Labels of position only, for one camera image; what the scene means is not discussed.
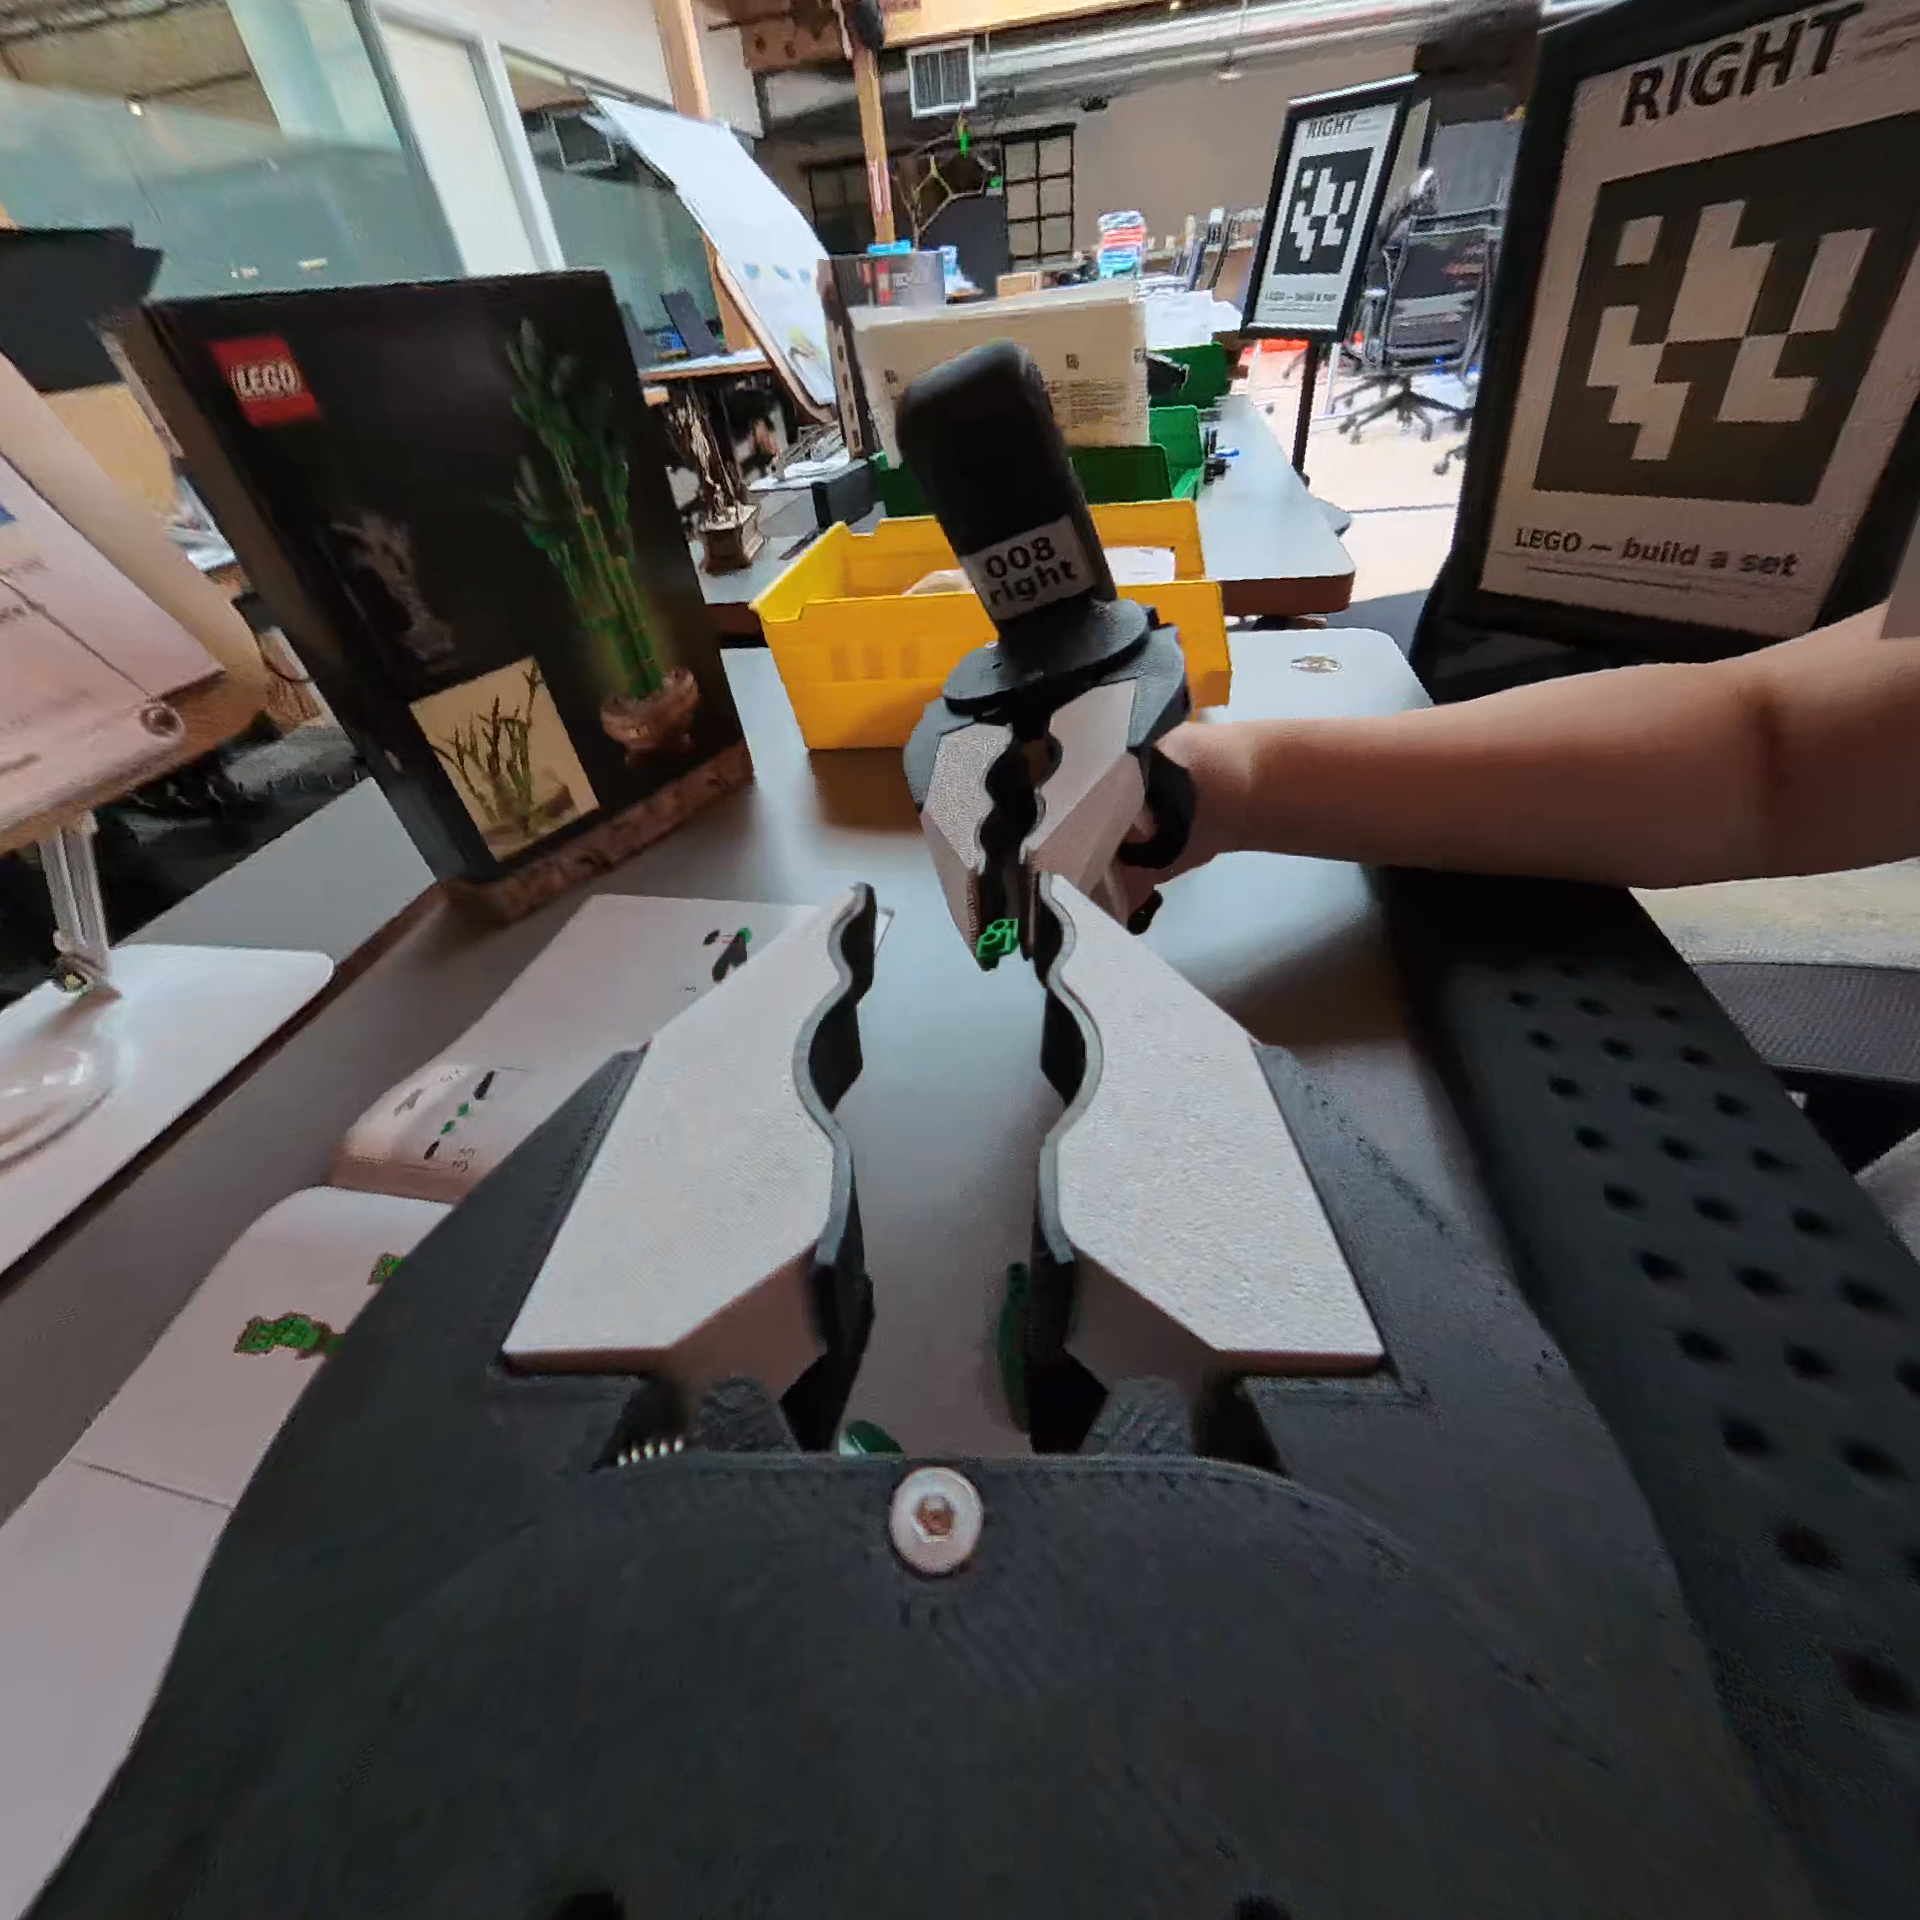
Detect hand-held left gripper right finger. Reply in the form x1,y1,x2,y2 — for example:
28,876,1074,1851
997,878,1389,1448

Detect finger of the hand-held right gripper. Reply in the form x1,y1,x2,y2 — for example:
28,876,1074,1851
920,723,1041,974
1024,687,1154,939

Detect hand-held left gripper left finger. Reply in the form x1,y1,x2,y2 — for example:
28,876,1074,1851
502,881,881,1448

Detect person's right forearm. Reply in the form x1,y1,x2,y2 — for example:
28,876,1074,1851
1259,608,1920,893

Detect lego instruction booklet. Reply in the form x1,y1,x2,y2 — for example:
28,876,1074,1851
0,891,893,1920

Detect black lego set box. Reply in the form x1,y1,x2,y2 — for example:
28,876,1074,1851
141,269,755,920

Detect person's right hand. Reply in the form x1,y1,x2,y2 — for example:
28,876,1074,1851
1184,719,1278,863

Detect green plastic bin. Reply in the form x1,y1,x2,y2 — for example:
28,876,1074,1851
878,405,1210,518

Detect yellow plastic bin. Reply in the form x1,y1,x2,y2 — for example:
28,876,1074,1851
750,499,1235,752

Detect black cardboard box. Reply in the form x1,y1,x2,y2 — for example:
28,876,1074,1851
819,248,950,317

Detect small brown model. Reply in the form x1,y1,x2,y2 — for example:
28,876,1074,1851
668,390,769,575

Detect leaning white poster board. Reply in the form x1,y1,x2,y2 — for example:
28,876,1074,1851
592,95,834,407

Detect black perforated chair part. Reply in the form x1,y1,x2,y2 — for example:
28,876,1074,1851
1388,865,1920,1920

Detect black office chair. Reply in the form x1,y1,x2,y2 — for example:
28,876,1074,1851
1336,209,1501,436

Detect white stand base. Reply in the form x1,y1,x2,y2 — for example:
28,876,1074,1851
0,815,337,1278

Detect instruction sheet on wooden board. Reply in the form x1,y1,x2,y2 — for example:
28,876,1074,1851
0,351,273,857

